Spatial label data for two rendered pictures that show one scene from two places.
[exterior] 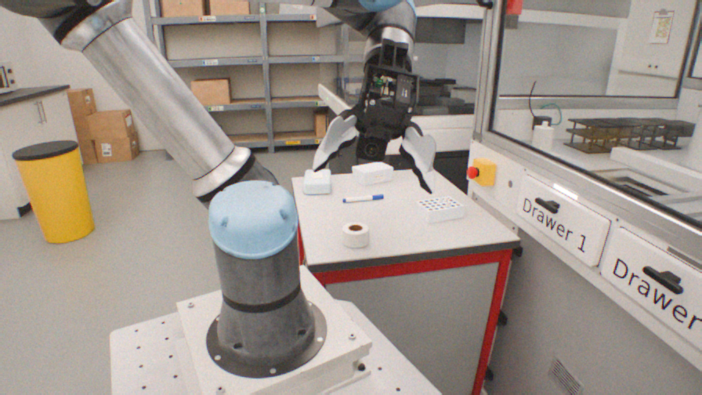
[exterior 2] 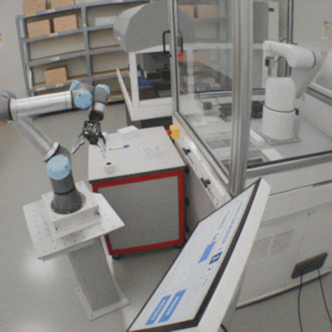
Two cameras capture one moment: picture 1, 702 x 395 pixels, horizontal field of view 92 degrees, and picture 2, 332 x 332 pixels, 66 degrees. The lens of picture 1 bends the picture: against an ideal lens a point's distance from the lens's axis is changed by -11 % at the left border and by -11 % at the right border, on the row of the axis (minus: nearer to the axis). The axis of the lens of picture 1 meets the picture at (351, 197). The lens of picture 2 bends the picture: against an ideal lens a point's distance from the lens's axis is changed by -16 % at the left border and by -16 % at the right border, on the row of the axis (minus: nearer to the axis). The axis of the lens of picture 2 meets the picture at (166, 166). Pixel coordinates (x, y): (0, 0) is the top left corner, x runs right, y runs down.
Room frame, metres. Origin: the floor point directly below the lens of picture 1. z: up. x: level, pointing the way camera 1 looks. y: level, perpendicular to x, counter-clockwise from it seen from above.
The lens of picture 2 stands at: (-0.64, -0.37, 1.66)
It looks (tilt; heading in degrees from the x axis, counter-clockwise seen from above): 30 degrees down; 1
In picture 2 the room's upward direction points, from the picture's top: 3 degrees counter-clockwise
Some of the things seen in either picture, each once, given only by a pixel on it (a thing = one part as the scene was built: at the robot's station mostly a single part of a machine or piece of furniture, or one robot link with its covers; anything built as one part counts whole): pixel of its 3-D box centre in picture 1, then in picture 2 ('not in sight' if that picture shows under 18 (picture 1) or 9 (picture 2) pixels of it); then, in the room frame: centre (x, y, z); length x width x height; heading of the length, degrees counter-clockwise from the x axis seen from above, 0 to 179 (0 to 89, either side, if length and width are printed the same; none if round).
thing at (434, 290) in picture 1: (382, 298); (136, 195); (1.14, -0.12, 0.38); 0.62 x 0.58 x 0.76; 12
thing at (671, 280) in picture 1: (667, 278); (206, 181); (0.49, -0.53, 0.91); 0.07 x 0.04 x 0.01; 12
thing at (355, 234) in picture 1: (355, 234); (109, 166); (0.89, -0.01, 0.78); 0.07 x 0.07 x 0.04
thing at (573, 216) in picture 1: (556, 215); (191, 155); (0.80, -0.50, 0.87); 0.29 x 0.02 x 0.11; 12
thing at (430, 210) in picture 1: (439, 208); (152, 151); (1.05, -0.27, 0.78); 0.12 x 0.08 x 0.04; 110
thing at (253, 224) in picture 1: (255, 237); (60, 172); (0.47, 0.13, 1.00); 0.13 x 0.12 x 0.14; 18
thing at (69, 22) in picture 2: (230, 4); (66, 23); (4.49, 1.31, 1.66); 0.41 x 0.32 x 0.28; 101
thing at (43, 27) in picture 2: (185, 5); (40, 28); (4.40, 1.79, 1.66); 0.41 x 0.32 x 0.28; 101
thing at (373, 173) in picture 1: (372, 173); (128, 132); (1.36, -0.08, 0.79); 0.13 x 0.09 x 0.05; 121
